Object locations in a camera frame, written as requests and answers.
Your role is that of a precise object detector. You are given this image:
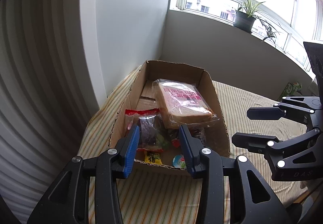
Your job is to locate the green jelly cup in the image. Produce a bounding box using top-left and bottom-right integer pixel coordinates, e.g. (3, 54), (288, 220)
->
(172, 154), (186, 169)

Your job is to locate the bagged sliced bread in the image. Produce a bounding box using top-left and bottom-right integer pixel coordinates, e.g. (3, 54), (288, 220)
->
(152, 79), (218, 129)

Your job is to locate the green clear-wrapped candy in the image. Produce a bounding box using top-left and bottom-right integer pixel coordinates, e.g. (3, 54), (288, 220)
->
(155, 132), (170, 150)

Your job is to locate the yellow candy packet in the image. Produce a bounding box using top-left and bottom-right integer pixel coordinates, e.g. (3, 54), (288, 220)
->
(144, 151), (162, 165)

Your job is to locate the dark cake red-sealed bag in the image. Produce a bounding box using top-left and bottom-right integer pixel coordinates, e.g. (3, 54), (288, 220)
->
(125, 108), (163, 152)
(161, 129), (180, 150)

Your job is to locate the Snickers bar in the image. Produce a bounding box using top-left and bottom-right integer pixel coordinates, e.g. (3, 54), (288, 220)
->
(190, 128), (206, 146)

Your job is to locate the green carton box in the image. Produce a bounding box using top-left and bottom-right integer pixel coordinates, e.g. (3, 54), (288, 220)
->
(277, 81), (302, 101)

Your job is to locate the brown cardboard box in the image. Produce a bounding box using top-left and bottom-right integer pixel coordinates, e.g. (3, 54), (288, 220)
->
(109, 60), (230, 177)

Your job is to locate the striped yellow tablecloth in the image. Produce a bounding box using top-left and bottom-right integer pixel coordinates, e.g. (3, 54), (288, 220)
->
(77, 69), (311, 224)

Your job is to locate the potted spider plant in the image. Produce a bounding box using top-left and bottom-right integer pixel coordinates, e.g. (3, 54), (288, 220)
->
(233, 0), (278, 46)

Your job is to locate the white cabinet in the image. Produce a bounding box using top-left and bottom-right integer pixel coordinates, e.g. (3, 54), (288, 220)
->
(63, 0), (173, 114)

